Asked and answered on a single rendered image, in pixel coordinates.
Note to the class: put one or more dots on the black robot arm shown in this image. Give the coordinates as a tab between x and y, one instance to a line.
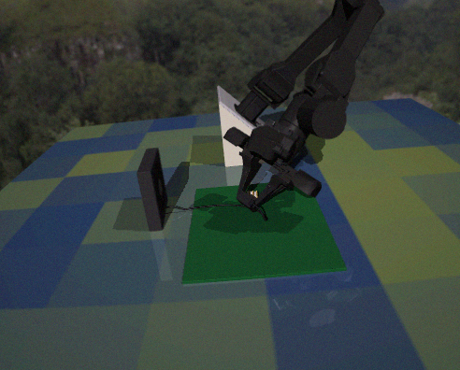
330	80

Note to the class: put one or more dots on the black fan plug with cable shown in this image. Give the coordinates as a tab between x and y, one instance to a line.
243	198

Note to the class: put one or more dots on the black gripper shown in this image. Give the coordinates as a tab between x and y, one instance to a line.
287	177

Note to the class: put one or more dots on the green circuit board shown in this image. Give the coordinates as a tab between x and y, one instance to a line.
232	243

